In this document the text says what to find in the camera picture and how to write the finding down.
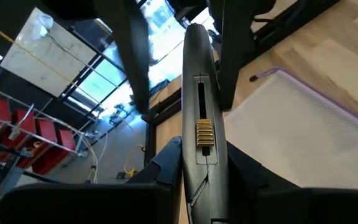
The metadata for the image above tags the white mesh pouch purple trim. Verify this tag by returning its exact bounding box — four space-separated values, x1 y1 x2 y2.
223 67 358 191

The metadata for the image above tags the yellow extension cord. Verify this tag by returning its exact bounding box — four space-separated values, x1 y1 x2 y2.
123 144 145 179

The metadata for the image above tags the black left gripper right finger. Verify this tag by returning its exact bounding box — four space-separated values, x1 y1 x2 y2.
227 141 358 224

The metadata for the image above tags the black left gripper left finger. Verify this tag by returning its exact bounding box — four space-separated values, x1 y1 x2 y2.
0 136 183 224

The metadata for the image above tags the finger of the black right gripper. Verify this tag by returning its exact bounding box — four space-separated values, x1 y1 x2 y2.
214 0 257 111
93 0 151 114

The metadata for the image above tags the white whiteboard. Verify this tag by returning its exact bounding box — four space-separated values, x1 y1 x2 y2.
0 6 98 98

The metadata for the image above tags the grey utility knife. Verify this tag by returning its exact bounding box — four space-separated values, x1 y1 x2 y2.
181 22 230 224

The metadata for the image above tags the metal wire shelf rack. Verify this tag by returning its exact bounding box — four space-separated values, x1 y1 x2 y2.
0 81 101 184

